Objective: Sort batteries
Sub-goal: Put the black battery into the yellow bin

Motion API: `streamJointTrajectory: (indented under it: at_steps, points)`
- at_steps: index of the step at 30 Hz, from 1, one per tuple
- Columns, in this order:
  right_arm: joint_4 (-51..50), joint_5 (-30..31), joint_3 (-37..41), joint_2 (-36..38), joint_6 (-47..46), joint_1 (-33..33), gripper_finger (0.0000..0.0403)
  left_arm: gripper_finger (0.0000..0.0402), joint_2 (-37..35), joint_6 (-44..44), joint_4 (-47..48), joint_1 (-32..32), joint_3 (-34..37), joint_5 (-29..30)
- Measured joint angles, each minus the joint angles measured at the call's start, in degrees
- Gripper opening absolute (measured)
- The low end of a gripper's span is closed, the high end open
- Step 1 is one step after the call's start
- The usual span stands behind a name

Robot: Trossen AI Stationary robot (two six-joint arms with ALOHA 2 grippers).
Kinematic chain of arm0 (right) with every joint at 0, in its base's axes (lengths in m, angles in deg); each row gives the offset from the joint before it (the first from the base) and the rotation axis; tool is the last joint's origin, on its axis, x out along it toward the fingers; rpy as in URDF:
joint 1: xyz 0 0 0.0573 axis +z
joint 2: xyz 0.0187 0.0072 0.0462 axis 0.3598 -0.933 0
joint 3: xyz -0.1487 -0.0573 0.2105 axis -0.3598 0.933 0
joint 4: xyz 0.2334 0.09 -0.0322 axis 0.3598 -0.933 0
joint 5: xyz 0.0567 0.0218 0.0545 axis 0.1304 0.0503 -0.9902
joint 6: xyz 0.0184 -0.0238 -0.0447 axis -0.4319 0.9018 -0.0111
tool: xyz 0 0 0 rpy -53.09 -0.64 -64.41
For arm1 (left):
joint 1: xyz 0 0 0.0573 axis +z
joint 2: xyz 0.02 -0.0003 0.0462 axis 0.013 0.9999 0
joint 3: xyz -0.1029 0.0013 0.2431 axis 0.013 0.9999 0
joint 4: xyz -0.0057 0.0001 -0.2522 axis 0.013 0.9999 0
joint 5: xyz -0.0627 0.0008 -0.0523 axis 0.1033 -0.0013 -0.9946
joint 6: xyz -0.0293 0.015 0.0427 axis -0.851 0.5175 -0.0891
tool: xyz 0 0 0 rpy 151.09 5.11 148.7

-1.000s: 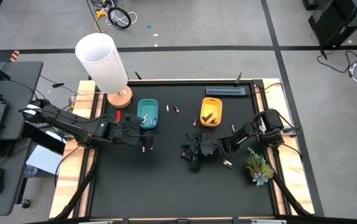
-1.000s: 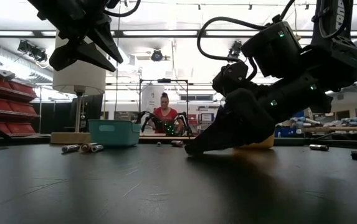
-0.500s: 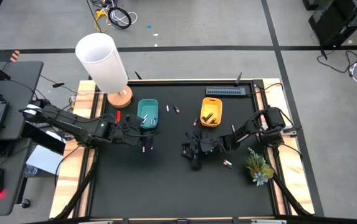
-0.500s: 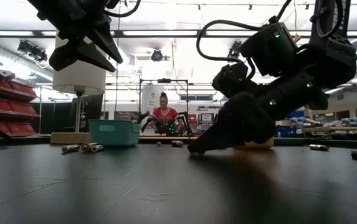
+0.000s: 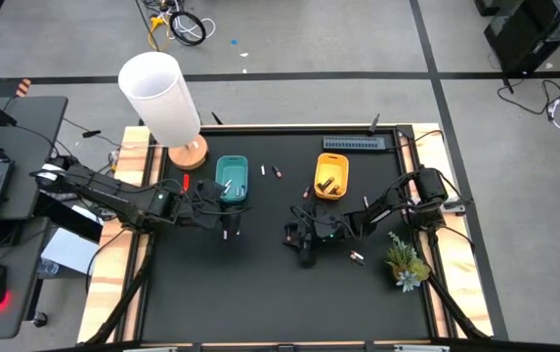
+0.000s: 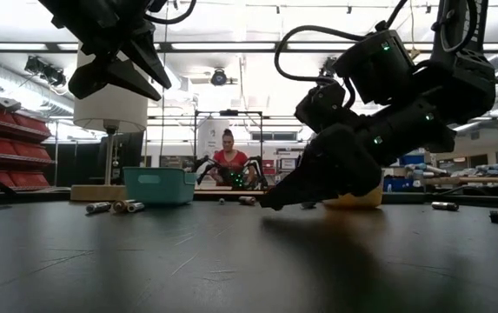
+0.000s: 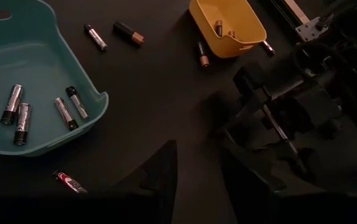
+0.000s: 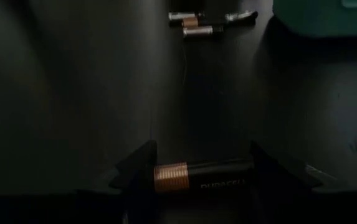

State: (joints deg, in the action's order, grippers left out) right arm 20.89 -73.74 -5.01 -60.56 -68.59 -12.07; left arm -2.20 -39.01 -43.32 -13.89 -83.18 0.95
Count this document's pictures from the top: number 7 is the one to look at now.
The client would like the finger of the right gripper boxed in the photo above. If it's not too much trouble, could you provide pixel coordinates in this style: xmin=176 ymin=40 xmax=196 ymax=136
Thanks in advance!
xmin=260 ymin=103 xmax=310 ymax=183
xmin=232 ymin=65 xmax=278 ymax=110

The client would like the silver mounting plate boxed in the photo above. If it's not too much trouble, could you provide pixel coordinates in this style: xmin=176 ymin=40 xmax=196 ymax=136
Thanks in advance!
xmin=295 ymin=16 xmax=331 ymax=43

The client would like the light wooden table board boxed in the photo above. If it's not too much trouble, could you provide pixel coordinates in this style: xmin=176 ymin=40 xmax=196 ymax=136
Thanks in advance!
xmin=282 ymin=0 xmax=310 ymax=26

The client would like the red and black battery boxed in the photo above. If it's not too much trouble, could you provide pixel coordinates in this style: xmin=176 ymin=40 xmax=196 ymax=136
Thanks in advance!
xmin=52 ymin=169 xmax=89 ymax=195

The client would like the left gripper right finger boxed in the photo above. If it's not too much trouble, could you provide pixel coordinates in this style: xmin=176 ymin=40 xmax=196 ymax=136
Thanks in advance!
xmin=221 ymin=140 xmax=280 ymax=224

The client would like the yellow plastic bin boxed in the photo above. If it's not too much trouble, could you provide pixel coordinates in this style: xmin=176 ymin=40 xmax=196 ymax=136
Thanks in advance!
xmin=188 ymin=0 xmax=268 ymax=59

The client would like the black and copper battery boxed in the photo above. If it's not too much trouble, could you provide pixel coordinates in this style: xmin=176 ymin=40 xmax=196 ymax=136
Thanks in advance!
xmin=113 ymin=21 xmax=145 ymax=47
xmin=214 ymin=19 xmax=224 ymax=38

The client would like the silver and black battery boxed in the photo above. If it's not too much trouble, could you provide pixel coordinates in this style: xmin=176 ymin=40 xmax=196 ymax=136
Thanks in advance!
xmin=83 ymin=23 xmax=108 ymax=52
xmin=65 ymin=85 xmax=90 ymax=121
xmin=12 ymin=102 xmax=32 ymax=146
xmin=260 ymin=39 xmax=275 ymax=58
xmin=54 ymin=96 xmax=80 ymax=131
xmin=0 ymin=83 xmax=24 ymax=126

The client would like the slim black copper battery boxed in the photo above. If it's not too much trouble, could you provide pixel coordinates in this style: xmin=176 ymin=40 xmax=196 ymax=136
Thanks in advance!
xmin=196 ymin=40 xmax=211 ymax=69

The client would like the teal plastic bin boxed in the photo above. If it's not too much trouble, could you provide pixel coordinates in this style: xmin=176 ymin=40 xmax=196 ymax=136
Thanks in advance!
xmin=0 ymin=0 xmax=110 ymax=157

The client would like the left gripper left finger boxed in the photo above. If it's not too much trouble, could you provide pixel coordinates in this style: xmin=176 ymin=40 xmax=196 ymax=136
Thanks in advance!
xmin=103 ymin=139 xmax=178 ymax=224

